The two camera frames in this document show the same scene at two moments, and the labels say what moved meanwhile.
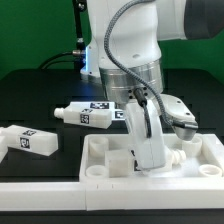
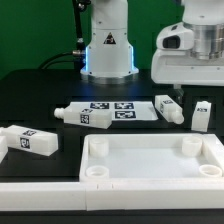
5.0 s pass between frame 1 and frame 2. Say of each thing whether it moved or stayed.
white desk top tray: stayed
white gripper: moved
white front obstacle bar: stayed
